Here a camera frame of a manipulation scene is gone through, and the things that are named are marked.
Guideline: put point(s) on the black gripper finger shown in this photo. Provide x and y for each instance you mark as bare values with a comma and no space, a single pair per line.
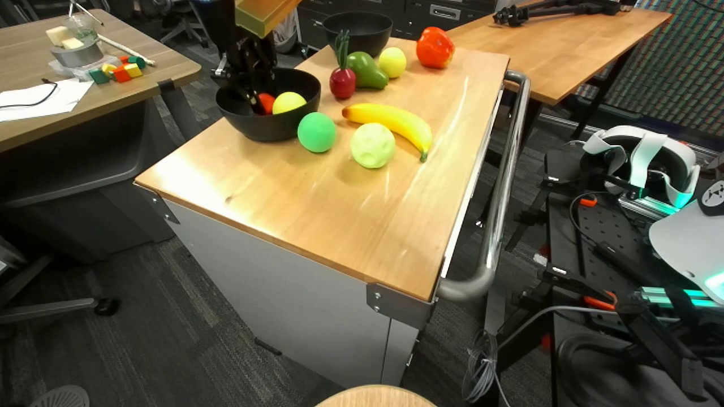
246,95

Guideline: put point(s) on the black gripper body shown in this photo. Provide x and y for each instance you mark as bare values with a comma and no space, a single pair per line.
246,60

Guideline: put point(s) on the small red orange fruit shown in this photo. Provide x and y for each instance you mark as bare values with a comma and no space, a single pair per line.
266,101

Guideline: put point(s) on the yellow fruit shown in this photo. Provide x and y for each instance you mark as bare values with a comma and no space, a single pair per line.
289,101

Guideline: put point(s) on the green lime ball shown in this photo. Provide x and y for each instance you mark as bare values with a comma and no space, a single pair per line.
317,132

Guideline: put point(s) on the red radish with green stem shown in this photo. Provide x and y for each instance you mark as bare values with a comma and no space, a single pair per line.
342,76

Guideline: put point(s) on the light green round fruit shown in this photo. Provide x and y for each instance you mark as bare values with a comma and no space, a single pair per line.
371,144

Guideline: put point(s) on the yellow lemon ball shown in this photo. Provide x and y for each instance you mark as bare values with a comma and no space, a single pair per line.
392,62

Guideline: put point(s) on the yellow banana orange tip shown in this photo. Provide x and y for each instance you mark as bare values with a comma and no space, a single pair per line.
414,128

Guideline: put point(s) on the black bowl far side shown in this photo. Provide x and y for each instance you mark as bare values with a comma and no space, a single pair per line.
252,123

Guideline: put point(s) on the coloured toy blocks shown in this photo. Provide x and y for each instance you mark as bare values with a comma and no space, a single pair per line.
121,71

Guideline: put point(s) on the black bowl near table edge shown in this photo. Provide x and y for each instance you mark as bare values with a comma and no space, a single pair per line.
368,32

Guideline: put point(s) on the clear plastic cup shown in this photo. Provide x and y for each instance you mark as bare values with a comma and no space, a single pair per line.
75,40

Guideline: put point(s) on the white paper sheets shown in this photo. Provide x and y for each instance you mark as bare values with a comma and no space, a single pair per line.
49,98

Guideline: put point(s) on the large wooden office desk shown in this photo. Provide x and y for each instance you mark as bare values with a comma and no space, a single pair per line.
26,64

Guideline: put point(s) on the white tool cart cabinet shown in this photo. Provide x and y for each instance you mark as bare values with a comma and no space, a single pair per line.
342,327

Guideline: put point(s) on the round wooden stool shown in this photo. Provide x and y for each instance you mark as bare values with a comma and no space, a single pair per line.
376,396

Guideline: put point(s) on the white VR headset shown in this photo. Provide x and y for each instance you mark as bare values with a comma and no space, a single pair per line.
647,170

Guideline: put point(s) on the metal cart handle bar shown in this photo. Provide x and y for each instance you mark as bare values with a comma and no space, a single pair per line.
494,227

